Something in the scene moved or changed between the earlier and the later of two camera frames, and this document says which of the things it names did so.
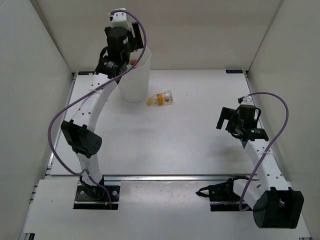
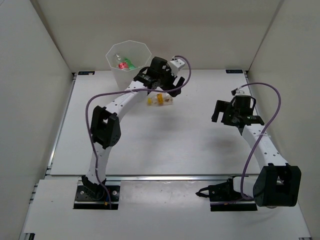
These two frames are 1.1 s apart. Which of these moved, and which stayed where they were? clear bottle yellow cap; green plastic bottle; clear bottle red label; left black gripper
Moved: clear bottle red label; left black gripper
Stayed: green plastic bottle; clear bottle yellow cap
